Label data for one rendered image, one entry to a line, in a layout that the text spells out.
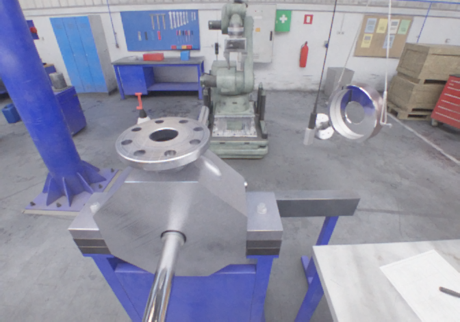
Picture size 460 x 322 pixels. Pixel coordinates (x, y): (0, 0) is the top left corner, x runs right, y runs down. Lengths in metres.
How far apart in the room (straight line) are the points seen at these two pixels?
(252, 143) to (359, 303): 2.21
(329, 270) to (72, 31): 6.19
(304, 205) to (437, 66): 4.54
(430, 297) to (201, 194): 0.91
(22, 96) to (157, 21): 3.99
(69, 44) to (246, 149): 4.88
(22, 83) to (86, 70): 3.96
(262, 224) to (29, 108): 2.22
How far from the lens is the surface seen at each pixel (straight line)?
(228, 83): 2.66
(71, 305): 2.15
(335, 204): 1.35
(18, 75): 2.46
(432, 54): 5.33
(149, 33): 6.02
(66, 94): 4.34
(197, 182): 0.60
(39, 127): 2.58
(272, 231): 0.77
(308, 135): 1.63
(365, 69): 6.71
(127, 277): 1.13
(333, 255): 1.07
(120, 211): 0.74
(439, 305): 1.16
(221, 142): 2.83
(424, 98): 5.54
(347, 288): 1.02
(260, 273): 1.02
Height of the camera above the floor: 1.71
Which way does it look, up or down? 32 degrees down
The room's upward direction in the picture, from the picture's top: straight up
